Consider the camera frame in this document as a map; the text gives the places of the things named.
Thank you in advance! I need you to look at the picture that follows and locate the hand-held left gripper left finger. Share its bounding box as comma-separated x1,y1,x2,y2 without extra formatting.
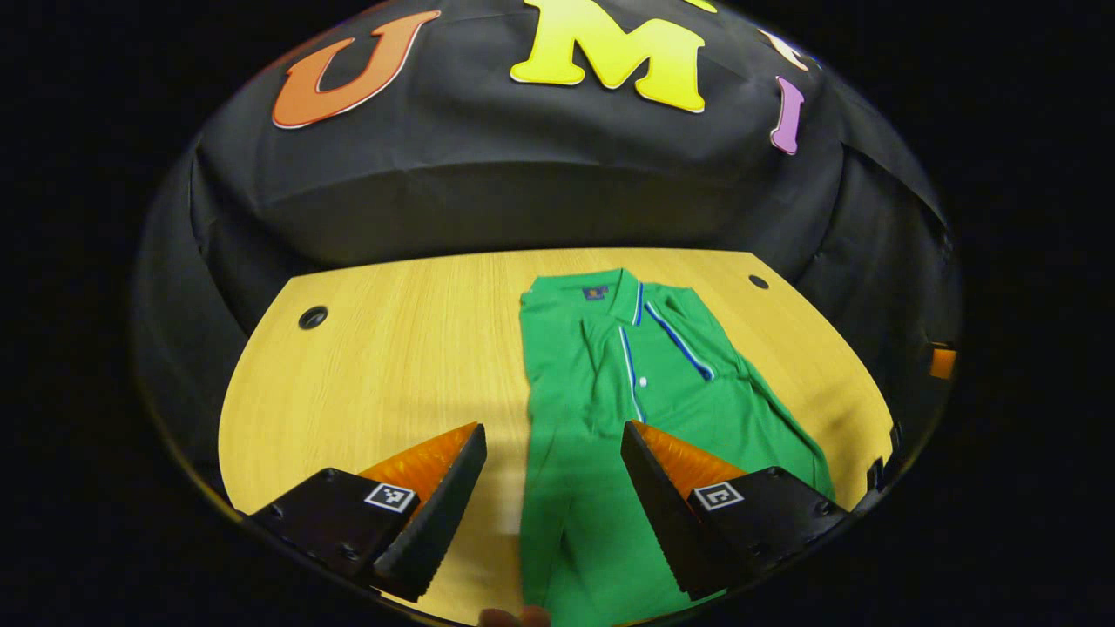
247,422,489,603

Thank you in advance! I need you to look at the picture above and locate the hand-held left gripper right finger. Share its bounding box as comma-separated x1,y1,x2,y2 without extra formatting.
620,421,851,602

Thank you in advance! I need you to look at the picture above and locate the green T-shirt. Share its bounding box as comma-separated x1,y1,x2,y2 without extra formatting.
518,268,837,627

